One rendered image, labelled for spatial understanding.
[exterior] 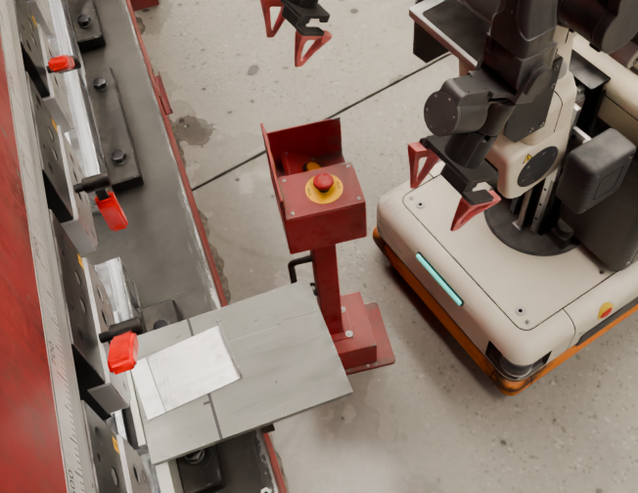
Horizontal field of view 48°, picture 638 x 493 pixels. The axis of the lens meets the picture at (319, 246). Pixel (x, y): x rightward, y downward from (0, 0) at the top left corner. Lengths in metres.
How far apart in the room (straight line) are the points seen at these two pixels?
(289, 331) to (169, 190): 0.44
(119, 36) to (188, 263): 0.61
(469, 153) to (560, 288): 0.93
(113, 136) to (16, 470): 1.00
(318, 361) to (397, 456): 1.03
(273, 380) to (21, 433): 0.53
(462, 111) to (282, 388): 0.42
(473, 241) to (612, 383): 0.55
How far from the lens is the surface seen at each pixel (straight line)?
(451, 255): 1.88
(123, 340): 0.66
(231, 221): 2.32
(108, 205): 0.87
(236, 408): 0.93
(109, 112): 1.42
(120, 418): 0.96
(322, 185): 1.34
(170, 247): 1.22
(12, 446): 0.44
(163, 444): 0.94
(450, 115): 0.91
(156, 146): 1.37
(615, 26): 0.99
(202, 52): 2.90
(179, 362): 0.97
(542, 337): 1.81
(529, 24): 0.89
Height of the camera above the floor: 1.86
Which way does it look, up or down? 56 degrees down
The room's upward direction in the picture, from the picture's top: 7 degrees counter-clockwise
